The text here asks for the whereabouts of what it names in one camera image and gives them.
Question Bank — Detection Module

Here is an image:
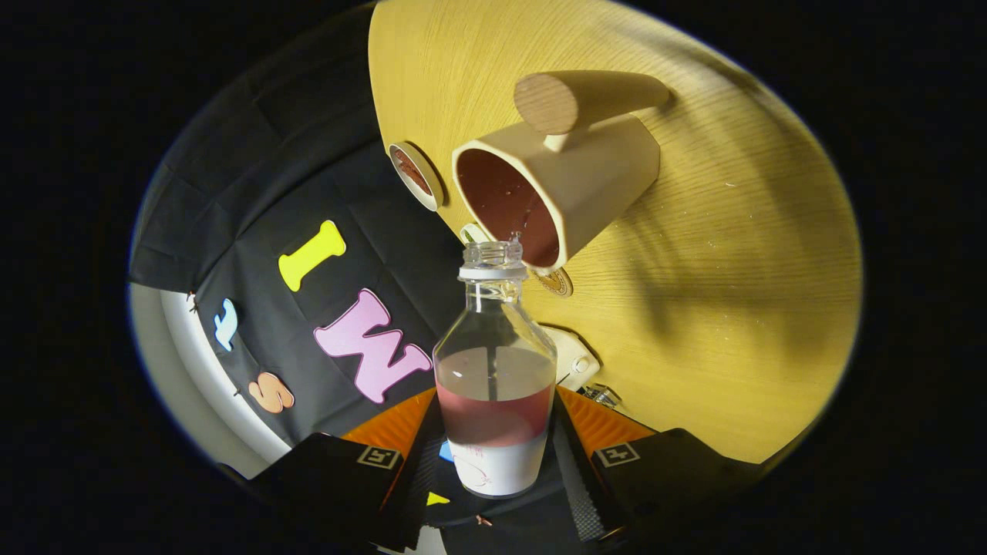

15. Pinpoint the white round plate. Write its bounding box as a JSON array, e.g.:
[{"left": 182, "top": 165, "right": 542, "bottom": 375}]
[{"left": 388, "top": 141, "right": 446, "bottom": 212}]

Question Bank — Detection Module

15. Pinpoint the black backdrop cloth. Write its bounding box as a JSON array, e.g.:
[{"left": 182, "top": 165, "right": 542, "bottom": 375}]
[{"left": 130, "top": 8, "right": 587, "bottom": 555}]

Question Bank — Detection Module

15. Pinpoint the round wooden coaster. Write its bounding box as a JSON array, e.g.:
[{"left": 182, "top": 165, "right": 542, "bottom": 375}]
[{"left": 532, "top": 266, "right": 574, "bottom": 298}]

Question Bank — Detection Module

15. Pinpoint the cream cup with wooden handle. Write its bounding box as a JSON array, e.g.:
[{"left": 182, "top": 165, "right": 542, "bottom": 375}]
[{"left": 451, "top": 69, "right": 672, "bottom": 275}]

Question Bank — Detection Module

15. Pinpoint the cream toaster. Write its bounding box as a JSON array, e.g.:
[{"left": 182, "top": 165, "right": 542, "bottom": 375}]
[{"left": 540, "top": 324, "right": 601, "bottom": 392}]

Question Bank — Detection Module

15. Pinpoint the brown sausage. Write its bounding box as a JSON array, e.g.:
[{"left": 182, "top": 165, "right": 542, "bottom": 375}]
[{"left": 395, "top": 150, "right": 431, "bottom": 195}]

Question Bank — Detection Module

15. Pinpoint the wooden table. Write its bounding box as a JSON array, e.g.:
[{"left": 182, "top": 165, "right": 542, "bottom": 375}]
[{"left": 369, "top": 0, "right": 863, "bottom": 465}]

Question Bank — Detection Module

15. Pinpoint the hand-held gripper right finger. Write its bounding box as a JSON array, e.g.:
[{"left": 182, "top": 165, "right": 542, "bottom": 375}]
[{"left": 551, "top": 385, "right": 764, "bottom": 548}]

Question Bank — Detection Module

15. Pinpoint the clear juice bottle red label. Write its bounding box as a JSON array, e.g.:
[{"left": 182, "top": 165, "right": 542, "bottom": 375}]
[{"left": 432, "top": 240, "right": 558, "bottom": 498}]

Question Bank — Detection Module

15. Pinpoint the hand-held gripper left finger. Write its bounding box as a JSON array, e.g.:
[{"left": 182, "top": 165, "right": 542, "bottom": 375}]
[{"left": 247, "top": 388, "right": 446, "bottom": 552}]

